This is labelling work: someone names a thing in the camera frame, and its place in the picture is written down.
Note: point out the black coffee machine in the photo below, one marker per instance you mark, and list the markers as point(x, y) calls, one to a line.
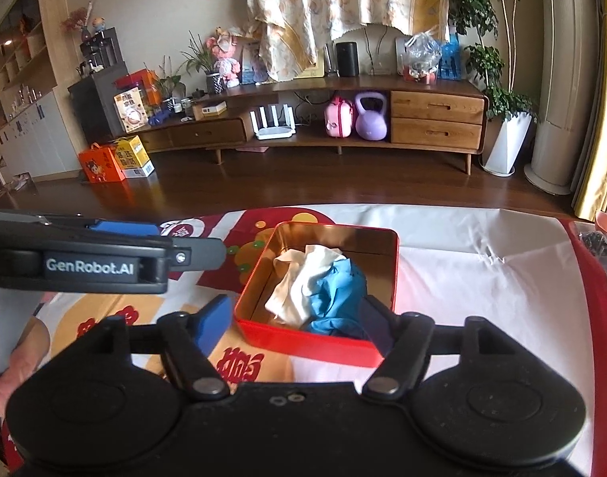
point(102, 52)

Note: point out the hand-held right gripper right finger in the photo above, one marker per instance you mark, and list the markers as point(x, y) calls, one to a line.
point(378, 330)

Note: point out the floral hanging cloth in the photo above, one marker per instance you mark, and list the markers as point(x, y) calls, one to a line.
point(333, 0)

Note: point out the light wooden bookshelf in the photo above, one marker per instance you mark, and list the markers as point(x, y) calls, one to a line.
point(20, 109)

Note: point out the wooden TV cabinet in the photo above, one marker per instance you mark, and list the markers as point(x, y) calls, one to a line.
point(363, 83)

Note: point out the flat pink item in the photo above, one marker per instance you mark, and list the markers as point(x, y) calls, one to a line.
point(255, 149)

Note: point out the person's left hand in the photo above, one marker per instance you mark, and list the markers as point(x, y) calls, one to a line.
point(15, 367)

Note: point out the picture box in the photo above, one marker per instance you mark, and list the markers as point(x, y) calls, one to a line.
point(253, 62)

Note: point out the potted orchid plant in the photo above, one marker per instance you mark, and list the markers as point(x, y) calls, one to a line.
point(214, 82)

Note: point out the orange gift box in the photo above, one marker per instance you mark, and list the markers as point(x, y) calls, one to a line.
point(102, 164)

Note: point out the blue rubber glove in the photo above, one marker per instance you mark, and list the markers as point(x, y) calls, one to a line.
point(333, 298)

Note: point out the black speaker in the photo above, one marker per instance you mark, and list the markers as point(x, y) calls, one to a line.
point(347, 58)

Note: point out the white router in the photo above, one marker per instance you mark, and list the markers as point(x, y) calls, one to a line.
point(274, 126)

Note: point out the dark wooden drawer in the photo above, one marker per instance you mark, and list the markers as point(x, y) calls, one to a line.
point(209, 132)

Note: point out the blue plastic pack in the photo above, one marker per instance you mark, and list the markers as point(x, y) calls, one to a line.
point(450, 59)

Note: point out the light wooden drawer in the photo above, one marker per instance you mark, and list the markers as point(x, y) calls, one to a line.
point(433, 133)
point(435, 108)

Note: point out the purple kettlebell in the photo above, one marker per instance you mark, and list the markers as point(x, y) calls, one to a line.
point(370, 124)

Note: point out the yellow carton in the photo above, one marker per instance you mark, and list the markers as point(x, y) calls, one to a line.
point(133, 158)

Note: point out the green indoor tree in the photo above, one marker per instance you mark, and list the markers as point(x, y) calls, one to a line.
point(475, 10)

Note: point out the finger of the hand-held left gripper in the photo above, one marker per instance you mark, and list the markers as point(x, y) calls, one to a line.
point(127, 229)
point(199, 254)

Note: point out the yellow printed box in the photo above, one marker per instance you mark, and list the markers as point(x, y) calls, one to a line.
point(131, 109)

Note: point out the white cloth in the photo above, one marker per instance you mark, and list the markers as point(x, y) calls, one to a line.
point(293, 293)

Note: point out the pink doll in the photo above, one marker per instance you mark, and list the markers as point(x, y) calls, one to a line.
point(226, 57)

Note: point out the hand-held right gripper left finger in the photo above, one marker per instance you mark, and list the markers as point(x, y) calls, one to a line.
point(215, 322)

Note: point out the pink toy suitcase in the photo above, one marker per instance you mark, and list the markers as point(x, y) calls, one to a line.
point(339, 117)

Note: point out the black cabinet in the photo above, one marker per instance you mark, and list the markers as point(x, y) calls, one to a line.
point(92, 104)

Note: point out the yellow curtain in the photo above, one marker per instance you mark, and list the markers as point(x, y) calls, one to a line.
point(602, 109)

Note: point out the small cardboard box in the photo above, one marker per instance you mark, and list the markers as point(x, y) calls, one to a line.
point(209, 109)

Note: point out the clear plastic bag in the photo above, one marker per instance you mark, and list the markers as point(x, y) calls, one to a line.
point(422, 54)

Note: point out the white tower air conditioner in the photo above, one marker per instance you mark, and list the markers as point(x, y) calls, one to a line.
point(562, 84)

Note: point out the red tin box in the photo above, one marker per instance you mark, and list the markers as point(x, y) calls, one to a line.
point(308, 350)

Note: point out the white planter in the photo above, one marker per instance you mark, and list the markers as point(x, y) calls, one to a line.
point(507, 144)

